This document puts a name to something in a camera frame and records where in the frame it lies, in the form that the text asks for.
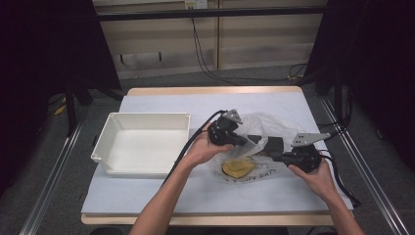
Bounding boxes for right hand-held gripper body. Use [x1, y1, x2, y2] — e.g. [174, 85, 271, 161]
[286, 132, 332, 173]

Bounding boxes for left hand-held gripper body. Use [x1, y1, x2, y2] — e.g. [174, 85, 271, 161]
[207, 109, 245, 147]

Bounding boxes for black device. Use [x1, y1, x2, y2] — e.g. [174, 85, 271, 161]
[248, 134, 286, 159]

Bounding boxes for clear plastic bag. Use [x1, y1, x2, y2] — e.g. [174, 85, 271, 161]
[209, 112, 298, 186]

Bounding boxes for person's right hand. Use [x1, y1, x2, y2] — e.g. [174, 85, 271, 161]
[287, 159, 341, 204]

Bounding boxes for person's left hand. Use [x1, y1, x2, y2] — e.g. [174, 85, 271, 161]
[182, 122, 236, 169]

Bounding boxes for yellow round item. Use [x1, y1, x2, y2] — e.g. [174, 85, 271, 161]
[221, 157, 257, 180]

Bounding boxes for white paper sheet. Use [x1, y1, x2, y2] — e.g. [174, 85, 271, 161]
[81, 91, 354, 215]

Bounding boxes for wooden table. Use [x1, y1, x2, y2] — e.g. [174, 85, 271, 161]
[80, 85, 356, 227]

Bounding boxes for white plastic box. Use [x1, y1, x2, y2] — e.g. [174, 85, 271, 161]
[90, 112, 192, 177]

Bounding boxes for light wooden cabinet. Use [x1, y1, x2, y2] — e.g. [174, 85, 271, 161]
[92, 0, 328, 80]

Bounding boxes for black curtain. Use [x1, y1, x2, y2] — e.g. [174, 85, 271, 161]
[306, 0, 415, 170]
[0, 0, 122, 197]

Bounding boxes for black horizontal bar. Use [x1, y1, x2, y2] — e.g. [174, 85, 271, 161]
[97, 5, 328, 23]

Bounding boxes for black stand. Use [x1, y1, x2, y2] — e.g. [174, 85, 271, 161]
[63, 77, 123, 137]

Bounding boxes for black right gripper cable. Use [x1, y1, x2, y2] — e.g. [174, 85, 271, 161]
[318, 129, 363, 210]

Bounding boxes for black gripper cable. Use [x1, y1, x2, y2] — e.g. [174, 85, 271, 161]
[318, 129, 363, 210]
[161, 109, 228, 187]

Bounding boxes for black floor cables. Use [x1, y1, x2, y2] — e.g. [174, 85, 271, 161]
[317, 87, 354, 142]

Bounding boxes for metal floor rail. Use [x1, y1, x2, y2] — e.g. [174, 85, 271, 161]
[318, 97, 410, 235]
[19, 107, 90, 235]

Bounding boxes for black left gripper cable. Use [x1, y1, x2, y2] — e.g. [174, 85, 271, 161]
[161, 109, 228, 187]

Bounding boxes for black hanging cable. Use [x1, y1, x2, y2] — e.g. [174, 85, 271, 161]
[190, 17, 309, 86]

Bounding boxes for white wall socket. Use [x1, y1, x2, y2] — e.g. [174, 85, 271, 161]
[184, 0, 208, 10]

